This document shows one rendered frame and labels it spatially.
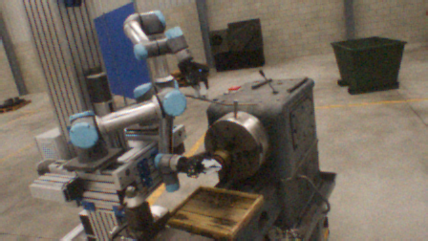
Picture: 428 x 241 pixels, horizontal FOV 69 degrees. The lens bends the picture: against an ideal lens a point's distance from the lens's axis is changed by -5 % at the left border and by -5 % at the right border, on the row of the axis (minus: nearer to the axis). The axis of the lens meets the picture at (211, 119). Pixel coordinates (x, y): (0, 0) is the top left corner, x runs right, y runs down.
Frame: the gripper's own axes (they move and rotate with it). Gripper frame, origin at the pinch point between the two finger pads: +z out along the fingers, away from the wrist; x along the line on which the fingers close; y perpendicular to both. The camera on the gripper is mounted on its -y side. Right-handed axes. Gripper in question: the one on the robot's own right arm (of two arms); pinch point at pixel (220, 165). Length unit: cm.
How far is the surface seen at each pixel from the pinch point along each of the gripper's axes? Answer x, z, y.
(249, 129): 11.1, 7.9, -16.9
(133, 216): 0.5, -9.4, 44.0
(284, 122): 8.4, 17.8, -33.6
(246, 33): 2, -402, -801
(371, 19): -17, -82, -1045
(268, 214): -33.9, 11.9, -16.7
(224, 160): 1.3, 0.2, -3.5
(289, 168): -16.4, 18.0, -33.8
